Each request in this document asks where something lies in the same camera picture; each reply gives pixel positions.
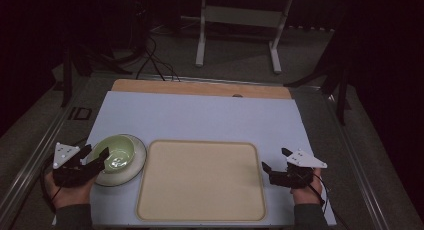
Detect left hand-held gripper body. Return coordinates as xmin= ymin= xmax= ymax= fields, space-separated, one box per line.
xmin=52 ymin=142 xmax=98 ymax=188

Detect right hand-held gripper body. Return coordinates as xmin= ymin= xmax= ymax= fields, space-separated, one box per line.
xmin=268 ymin=148 xmax=328 ymax=190

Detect green bowl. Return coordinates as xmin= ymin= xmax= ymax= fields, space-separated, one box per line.
xmin=89 ymin=134 xmax=138 ymax=175

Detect white plate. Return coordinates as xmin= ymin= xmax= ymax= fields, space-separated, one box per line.
xmin=87 ymin=133 xmax=148 ymax=187

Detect person's right hand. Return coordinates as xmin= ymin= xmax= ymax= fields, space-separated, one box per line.
xmin=290 ymin=168 xmax=324 ymax=206

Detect person's left hand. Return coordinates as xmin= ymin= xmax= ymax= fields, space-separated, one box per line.
xmin=44 ymin=171 xmax=98 ymax=210

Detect beige tray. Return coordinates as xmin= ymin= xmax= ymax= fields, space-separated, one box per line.
xmin=135 ymin=139 xmax=268 ymax=223

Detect white table mat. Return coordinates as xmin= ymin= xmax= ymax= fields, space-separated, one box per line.
xmin=52 ymin=90 xmax=338 ymax=228

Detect black stand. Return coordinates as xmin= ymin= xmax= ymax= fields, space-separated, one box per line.
xmin=59 ymin=44 xmax=134 ymax=108
xmin=283 ymin=29 xmax=353 ymax=126

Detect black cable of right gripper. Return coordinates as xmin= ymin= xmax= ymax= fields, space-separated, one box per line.
xmin=293 ymin=169 xmax=349 ymax=230

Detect black floor cables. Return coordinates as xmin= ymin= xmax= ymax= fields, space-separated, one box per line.
xmin=134 ymin=36 xmax=182 ymax=83

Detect white metal table frame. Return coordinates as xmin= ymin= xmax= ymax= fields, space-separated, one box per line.
xmin=195 ymin=0 xmax=294 ymax=75

